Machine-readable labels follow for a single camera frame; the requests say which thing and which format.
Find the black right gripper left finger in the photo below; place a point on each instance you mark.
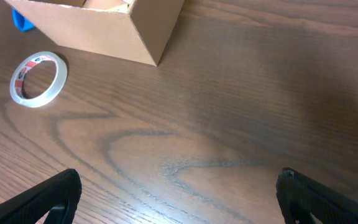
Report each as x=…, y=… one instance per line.
x=56, y=199

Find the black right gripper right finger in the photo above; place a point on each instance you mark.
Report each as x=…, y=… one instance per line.
x=304, y=200

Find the clear adhesive tape roll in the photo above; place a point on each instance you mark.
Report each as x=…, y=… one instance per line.
x=17, y=81

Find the brown cardboard box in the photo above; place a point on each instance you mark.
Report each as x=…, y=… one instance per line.
x=132, y=30

